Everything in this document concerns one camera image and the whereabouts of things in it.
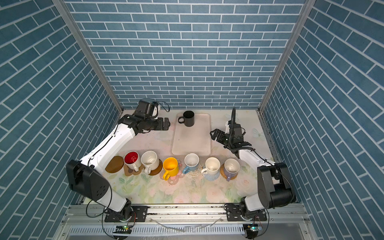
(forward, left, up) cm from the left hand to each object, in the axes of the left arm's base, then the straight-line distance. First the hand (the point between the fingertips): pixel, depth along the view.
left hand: (163, 123), depth 83 cm
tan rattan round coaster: (-20, -34, -22) cm, 45 cm away
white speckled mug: (-14, +9, -19) cm, 25 cm away
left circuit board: (-47, +18, -26) cm, 56 cm away
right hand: (-1, -30, -9) cm, 31 cm away
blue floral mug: (-15, -16, -17) cm, 27 cm away
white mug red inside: (-13, +20, -20) cm, 31 cm away
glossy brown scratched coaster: (-18, +4, -22) cm, 29 cm away
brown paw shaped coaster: (-19, +22, -22) cm, 36 cm away
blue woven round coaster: (-23, -27, -22) cm, 42 cm away
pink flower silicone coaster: (-24, -6, -22) cm, 33 cm away
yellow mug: (-16, -3, -20) cm, 26 cm away
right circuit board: (-49, -45, -23) cm, 70 cm away
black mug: (+17, -13, -14) cm, 25 cm away
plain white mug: (-18, -28, -18) cm, 38 cm away
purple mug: (-18, -40, -20) cm, 48 cm away
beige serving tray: (+3, -17, -22) cm, 28 cm away
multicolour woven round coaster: (-21, -18, -21) cm, 35 cm away
